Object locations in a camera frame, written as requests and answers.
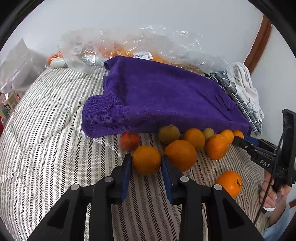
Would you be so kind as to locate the brown door frame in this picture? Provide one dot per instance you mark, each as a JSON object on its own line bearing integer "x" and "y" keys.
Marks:
{"x": 259, "y": 44}

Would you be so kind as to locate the white bottle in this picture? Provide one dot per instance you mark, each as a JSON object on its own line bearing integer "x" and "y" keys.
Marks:
{"x": 58, "y": 63}

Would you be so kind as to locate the small greenish fruit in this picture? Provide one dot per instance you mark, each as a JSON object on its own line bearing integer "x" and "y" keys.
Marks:
{"x": 208, "y": 132}

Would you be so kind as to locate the small orange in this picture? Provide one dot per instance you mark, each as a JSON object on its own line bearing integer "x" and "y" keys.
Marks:
{"x": 229, "y": 135}

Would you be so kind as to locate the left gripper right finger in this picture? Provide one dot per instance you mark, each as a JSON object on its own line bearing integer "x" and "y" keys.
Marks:
{"x": 225, "y": 219}

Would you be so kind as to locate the blue sleeve forearm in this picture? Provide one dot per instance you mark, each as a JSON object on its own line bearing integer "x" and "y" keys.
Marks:
{"x": 277, "y": 223}

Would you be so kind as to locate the small carton box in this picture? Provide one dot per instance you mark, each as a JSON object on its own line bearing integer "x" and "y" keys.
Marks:
{"x": 10, "y": 101}

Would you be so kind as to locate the clear plastic bag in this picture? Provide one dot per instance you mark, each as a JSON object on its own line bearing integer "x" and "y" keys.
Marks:
{"x": 86, "y": 48}

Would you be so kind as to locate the orange tangerine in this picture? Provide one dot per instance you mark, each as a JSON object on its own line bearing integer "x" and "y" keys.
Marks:
{"x": 216, "y": 147}

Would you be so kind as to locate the purple towel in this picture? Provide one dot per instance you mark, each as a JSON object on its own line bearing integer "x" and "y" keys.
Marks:
{"x": 143, "y": 96}

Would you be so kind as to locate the grey plastic bag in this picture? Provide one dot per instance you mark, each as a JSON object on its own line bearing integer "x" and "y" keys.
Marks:
{"x": 20, "y": 69}

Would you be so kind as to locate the grey checked cloth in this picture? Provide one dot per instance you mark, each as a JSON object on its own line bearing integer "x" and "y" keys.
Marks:
{"x": 245, "y": 107}

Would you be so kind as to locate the striped bed quilt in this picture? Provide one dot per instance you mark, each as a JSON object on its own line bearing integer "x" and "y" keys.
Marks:
{"x": 44, "y": 151}

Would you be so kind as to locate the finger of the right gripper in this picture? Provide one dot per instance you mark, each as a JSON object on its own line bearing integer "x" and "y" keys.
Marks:
{"x": 242, "y": 143}
{"x": 255, "y": 141}

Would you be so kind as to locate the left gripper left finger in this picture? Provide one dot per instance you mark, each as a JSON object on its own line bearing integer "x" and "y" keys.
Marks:
{"x": 66, "y": 219}

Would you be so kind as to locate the orange persimmon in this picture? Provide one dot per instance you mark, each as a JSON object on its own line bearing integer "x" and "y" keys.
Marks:
{"x": 231, "y": 182}

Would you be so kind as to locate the person's right hand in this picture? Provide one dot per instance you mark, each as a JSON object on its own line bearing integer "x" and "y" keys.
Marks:
{"x": 268, "y": 197}

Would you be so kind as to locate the red small apple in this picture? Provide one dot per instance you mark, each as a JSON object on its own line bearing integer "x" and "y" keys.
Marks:
{"x": 129, "y": 141}

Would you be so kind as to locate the smallest orange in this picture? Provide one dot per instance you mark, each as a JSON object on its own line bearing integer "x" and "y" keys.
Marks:
{"x": 238, "y": 133}

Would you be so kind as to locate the white striped towel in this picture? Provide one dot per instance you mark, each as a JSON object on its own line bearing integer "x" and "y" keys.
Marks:
{"x": 239, "y": 77}

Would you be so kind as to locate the greenish yellow fruit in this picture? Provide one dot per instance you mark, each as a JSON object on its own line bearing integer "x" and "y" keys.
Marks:
{"x": 168, "y": 134}

